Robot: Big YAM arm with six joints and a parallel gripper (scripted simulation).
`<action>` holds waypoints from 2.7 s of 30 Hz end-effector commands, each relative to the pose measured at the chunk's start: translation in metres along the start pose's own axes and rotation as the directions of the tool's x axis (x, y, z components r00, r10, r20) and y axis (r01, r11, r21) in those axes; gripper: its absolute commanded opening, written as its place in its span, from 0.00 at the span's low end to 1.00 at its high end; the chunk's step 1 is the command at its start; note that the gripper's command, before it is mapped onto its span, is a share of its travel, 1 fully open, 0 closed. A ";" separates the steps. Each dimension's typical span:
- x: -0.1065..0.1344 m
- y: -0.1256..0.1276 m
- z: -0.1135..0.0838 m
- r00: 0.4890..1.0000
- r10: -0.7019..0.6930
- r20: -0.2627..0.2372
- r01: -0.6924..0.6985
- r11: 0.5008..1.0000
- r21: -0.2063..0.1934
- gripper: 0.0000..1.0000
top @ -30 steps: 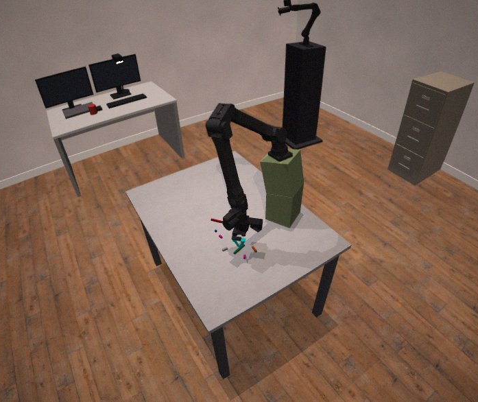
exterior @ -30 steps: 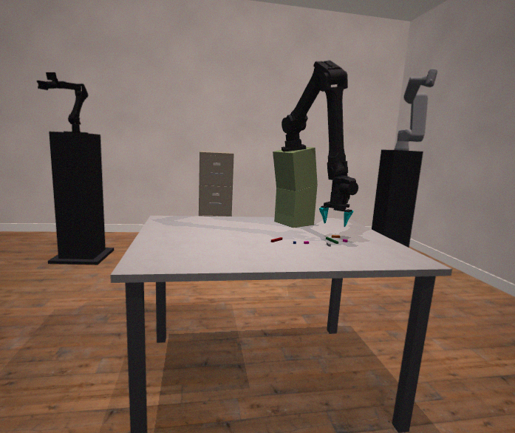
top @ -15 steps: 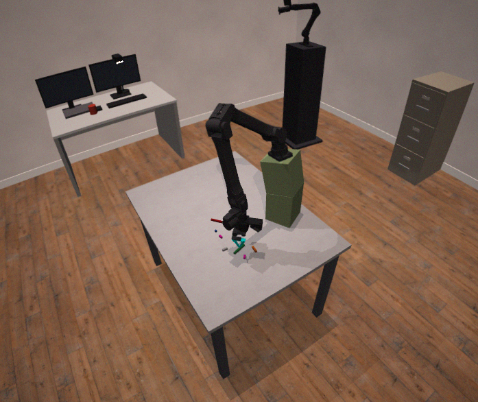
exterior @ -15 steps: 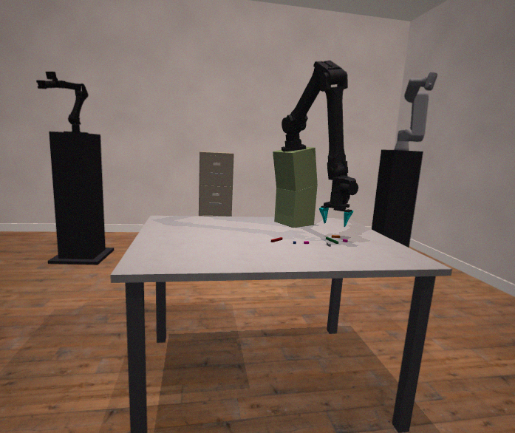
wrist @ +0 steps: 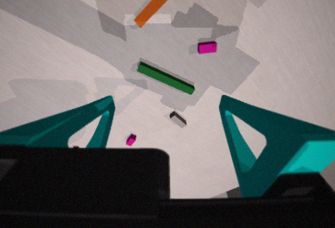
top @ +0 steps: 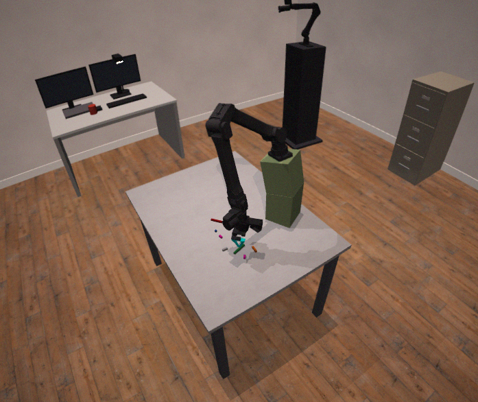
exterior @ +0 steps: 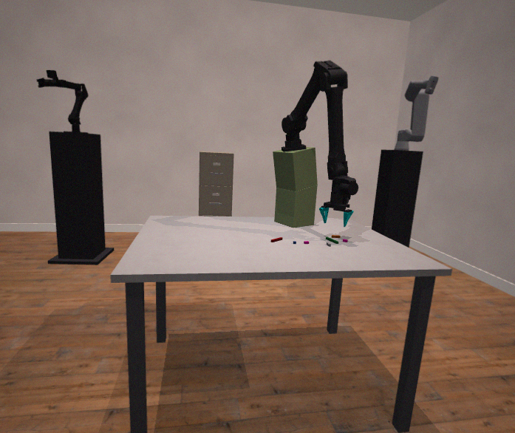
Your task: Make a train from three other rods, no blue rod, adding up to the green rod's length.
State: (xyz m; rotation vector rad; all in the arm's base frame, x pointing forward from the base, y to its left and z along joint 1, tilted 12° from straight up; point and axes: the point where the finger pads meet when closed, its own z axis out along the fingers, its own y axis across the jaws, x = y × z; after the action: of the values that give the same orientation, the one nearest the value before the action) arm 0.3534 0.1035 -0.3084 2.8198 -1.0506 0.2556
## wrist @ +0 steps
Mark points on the green rod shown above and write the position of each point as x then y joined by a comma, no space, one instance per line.
165,78

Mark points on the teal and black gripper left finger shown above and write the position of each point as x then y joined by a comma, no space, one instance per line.
55,131

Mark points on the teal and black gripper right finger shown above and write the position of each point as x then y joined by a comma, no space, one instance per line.
292,146

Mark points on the orange rod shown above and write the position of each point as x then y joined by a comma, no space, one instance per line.
148,11

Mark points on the magenta rod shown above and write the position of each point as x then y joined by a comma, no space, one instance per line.
207,47
131,140

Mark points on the grey rod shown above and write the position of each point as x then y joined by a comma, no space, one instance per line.
178,119

